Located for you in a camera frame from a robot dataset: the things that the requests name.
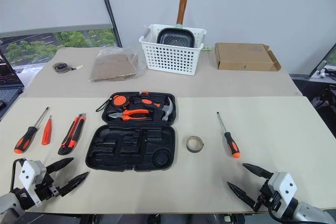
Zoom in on black furniture beside table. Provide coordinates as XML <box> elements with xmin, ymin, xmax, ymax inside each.
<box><xmin>291</xmin><ymin>63</ymin><xmax>336</xmax><ymax>141</ymax></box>

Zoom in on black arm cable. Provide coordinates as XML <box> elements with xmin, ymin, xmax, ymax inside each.
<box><xmin>267</xmin><ymin>202</ymin><xmax>292</xmax><ymax>222</ymax></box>
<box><xmin>9</xmin><ymin>158</ymin><xmax>26</xmax><ymax>192</ymax></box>

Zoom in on dark window frame post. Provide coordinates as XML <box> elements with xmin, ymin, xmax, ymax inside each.
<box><xmin>96</xmin><ymin>0</ymin><xmax>123</xmax><ymax>49</ymax></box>

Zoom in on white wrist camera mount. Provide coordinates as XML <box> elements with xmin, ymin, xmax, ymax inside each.
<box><xmin>267</xmin><ymin>172</ymin><xmax>298</xmax><ymax>216</ymax></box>
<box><xmin>18</xmin><ymin>159</ymin><xmax>48</xmax><ymax>207</ymax></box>

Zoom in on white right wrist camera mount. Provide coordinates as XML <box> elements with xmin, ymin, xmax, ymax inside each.
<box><xmin>267</xmin><ymin>172</ymin><xmax>298</xmax><ymax>216</ymax></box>

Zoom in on clear bag of cardboard sheets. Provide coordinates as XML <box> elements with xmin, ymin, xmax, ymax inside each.
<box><xmin>88</xmin><ymin>46</ymin><xmax>145</xmax><ymax>83</ymax></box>

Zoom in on orange handled pliers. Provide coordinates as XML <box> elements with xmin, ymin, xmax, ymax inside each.
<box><xmin>107</xmin><ymin>108</ymin><xmax>151</xmax><ymax>123</ymax></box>

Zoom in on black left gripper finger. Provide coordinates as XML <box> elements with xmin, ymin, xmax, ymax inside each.
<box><xmin>45</xmin><ymin>157</ymin><xmax>75</xmax><ymax>176</ymax></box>
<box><xmin>59</xmin><ymin>171</ymin><xmax>91</xmax><ymax>198</ymax></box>

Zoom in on white perforated plastic basket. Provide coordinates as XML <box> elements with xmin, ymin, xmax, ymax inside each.
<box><xmin>138</xmin><ymin>24</ymin><xmax>207</xmax><ymax>77</ymax></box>

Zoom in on grey tape roll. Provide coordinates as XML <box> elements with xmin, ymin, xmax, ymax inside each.
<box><xmin>186</xmin><ymin>135</ymin><xmax>205</xmax><ymax>154</ymax></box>

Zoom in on white plastic sheet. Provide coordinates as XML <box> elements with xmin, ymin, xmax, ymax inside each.
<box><xmin>14</xmin><ymin>65</ymin><xmax>44</xmax><ymax>78</ymax></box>

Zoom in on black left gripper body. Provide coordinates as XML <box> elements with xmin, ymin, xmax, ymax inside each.
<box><xmin>33</xmin><ymin>172</ymin><xmax>62</xmax><ymax>202</ymax></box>

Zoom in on flat brown cardboard box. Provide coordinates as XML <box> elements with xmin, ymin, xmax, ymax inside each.
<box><xmin>214</xmin><ymin>42</ymin><xmax>282</xmax><ymax>72</ymax></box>

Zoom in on claw hammer black orange handle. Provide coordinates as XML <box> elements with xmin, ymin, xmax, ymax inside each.
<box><xmin>131</xmin><ymin>95</ymin><xmax>175</xmax><ymax>123</ymax></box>

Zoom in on orange black utility knife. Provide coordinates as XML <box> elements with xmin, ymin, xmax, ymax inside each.
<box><xmin>57</xmin><ymin>113</ymin><xmax>87</xmax><ymax>156</ymax></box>

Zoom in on small orange screwdriver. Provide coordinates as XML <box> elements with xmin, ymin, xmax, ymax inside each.
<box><xmin>41</xmin><ymin>114</ymin><xmax>53</xmax><ymax>146</ymax></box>

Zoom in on orange black tape measure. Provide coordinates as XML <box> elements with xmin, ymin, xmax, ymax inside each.
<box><xmin>95</xmin><ymin>93</ymin><xmax>132</xmax><ymax>113</ymax></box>

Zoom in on short black orange screwdriver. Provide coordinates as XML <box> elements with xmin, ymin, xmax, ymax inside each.
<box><xmin>216</xmin><ymin>111</ymin><xmax>242</xmax><ymax>159</ymax></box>

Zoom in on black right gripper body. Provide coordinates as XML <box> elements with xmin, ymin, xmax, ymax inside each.
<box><xmin>253</xmin><ymin>179</ymin><xmax>283</xmax><ymax>213</ymax></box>

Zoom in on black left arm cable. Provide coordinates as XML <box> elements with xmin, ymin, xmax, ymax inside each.
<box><xmin>9</xmin><ymin>158</ymin><xmax>26</xmax><ymax>192</ymax></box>

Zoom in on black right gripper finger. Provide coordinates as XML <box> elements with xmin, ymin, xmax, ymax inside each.
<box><xmin>241</xmin><ymin>163</ymin><xmax>274</xmax><ymax>179</ymax></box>
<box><xmin>226</xmin><ymin>181</ymin><xmax>258</xmax><ymax>210</ymax></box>

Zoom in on black tool case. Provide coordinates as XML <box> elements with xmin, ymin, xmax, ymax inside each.
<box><xmin>85</xmin><ymin>91</ymin><xmax>177</xmax><ymax>172</ymax></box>

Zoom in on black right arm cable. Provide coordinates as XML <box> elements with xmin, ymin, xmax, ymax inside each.
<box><xmin>267</xmin><ymin>202</ymin><xmax>292</xmax><ymax>222</ymax></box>

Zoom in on square pan brown handle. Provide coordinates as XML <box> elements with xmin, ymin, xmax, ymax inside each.
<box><xmin>156</xmin><ymin>0</ymin><xmax>196</xmax><ymax>49</ymax></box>

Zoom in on small white grey device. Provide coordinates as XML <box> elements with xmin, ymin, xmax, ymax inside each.
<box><xmin>316</xmin><ymin>59</ymin><xmax>329</xmax><ymax>78</ymax></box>

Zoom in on dark base under table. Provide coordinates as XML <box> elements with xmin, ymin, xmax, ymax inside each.
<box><xmin>15</xmin><ymin>212</ymin><xmax>263</xmax><ymax>224</ymax></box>

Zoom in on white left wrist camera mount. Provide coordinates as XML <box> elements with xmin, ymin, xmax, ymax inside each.
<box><xmin>18</xmin><ymin>159</ymin><xmax>48</xmax><ymax>207</ymax></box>

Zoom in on dark laptop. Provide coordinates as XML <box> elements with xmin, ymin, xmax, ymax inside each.
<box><xmin>0</xmin><ymin>56</ymin><xmax>25</xmax><ymax>120</ymax></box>

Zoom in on round dark tape measure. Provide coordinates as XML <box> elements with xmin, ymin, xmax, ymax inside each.
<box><xmin>52</xmin><ymin>61</ymin><xmax>85</xmax><ymax>73</ymax></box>

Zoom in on long black orange screwdriver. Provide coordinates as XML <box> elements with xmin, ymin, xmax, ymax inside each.
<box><xmin>13</xmin><ymin>106</ymin><xmax>51</xmax><ymax>155</ymax></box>

